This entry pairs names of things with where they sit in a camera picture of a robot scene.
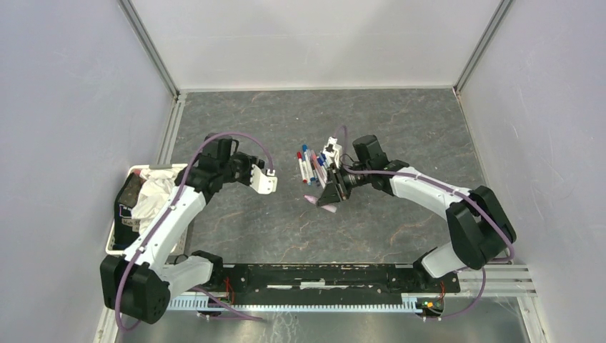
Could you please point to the dark blue capped marker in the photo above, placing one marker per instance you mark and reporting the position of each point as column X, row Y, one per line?
column 323, row 167

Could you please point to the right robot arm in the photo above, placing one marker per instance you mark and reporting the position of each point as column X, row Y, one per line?
column 479, row 230

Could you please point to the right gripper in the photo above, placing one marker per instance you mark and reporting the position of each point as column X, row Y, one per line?
column 331, row 196

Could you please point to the black box in basket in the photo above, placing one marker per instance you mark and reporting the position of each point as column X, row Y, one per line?
column 126, row 227

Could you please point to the orange tipped marker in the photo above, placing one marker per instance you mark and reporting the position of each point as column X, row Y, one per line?
column 323, row 184

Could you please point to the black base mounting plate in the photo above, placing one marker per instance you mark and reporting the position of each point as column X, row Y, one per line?
column 326, row 284

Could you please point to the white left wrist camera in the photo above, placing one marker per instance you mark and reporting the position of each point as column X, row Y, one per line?
column 263, row 181

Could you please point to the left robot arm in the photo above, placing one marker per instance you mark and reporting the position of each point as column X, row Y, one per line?
column 138, row 283

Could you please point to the crumpled white cloth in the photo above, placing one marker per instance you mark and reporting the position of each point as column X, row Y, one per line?
column 155, row 191

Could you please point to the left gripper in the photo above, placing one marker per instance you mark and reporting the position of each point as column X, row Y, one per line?
column 249, row 160

